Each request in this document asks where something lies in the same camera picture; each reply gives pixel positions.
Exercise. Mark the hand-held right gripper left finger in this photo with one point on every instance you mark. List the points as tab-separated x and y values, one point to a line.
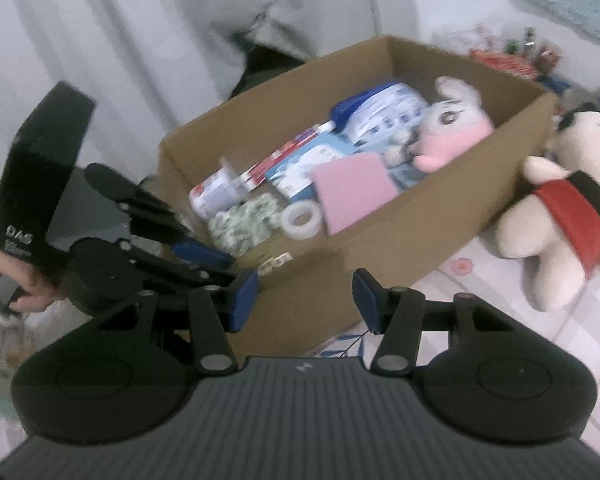
244	301

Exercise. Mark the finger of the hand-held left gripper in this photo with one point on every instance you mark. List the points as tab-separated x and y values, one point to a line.
200	252
180	274

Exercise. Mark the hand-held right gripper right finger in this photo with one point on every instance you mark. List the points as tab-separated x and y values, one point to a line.
367	301

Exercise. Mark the brown cardboard box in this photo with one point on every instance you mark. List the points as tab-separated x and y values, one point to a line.
380	260

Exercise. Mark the green patterned white cloth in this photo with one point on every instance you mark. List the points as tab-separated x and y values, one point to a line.
242	222

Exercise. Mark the pink sponge pack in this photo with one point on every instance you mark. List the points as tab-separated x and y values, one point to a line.
352	192

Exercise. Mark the red toothpaste tube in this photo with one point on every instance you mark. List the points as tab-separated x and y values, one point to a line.
285	152

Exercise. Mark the white striped pompom toy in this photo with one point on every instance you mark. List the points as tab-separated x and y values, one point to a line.
397	149

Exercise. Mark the pink white plush toy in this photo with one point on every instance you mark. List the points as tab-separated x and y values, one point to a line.
450	125

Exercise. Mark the blue white soft pack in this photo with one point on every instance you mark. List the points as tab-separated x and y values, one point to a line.
380	107

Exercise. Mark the person's left hand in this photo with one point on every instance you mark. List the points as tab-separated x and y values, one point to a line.
27	295

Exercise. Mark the white jar red label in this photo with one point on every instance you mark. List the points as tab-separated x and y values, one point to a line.
215	192

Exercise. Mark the clear tape roll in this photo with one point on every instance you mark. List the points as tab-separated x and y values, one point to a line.
301	220

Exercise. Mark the checked bed sheet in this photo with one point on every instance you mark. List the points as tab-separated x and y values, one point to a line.
530	320

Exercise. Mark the white curtain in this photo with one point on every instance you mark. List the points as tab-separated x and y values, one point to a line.
105	35

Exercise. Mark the black-haired plush doll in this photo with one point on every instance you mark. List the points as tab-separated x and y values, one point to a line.
565	200

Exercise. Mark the red snack packets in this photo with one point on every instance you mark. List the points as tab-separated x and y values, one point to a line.
500	62

